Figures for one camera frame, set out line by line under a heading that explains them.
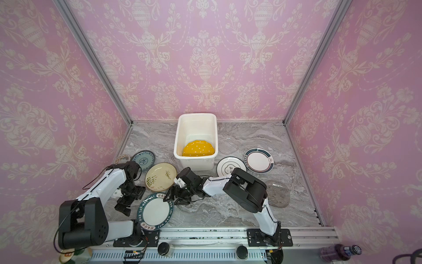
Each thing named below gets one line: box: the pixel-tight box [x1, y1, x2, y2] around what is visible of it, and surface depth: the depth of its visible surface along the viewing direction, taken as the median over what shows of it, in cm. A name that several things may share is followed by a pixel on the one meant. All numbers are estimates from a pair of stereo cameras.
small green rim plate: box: [243, 147, 275, 174], surface depth 102 cm
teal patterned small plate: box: [131, 150, 156, 172], surface depth 103 cm
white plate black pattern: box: [216, 156, 247, 177], surface depth 99 cm
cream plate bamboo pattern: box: [145, 162, 178, 192], surface depth 95 cm
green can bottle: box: [58, 248, 86, 264], surface depth 63 cm
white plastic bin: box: [173, 113, 219, 172], surface depth 104 cm
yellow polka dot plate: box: [182, 139, 215, 157], surface depth 105 cm
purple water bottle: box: [319, 244, 363, 262], surface depth 61 cm
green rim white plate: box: [136, 192, 174, 231], surface depth 83 cm
